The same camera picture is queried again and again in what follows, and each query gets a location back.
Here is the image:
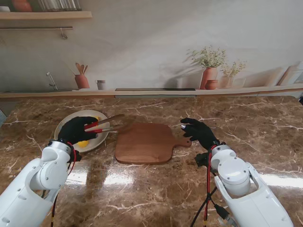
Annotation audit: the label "beige round plate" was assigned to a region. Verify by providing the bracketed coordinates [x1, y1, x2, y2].
[54, 110, 111, 153]

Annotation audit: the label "red black left arm cables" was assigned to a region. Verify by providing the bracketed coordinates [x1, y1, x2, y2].
[48, 141, 80, 227]

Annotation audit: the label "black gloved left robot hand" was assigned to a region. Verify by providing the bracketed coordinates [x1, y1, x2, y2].
[57, 116, 99, 145]

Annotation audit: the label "red black right arm cables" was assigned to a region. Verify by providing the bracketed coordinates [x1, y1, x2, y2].
[189, 145, 232, 227]

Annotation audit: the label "brown wooden cutting board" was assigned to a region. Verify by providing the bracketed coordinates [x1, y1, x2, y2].
[115, 122, 193, 166]

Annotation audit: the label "red-handled metal tongs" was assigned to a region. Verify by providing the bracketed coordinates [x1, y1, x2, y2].
[84, 114, 131, 134]

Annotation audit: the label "red black arm cables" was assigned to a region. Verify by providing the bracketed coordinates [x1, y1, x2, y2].
[189, 145, 232, 227]
[48, 141, 80, 227]

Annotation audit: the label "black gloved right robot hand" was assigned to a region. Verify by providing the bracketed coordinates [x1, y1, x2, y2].
[180, 117, 220, 150]

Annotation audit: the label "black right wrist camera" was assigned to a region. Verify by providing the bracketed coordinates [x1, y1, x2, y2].
[194, 152, 210, 168]

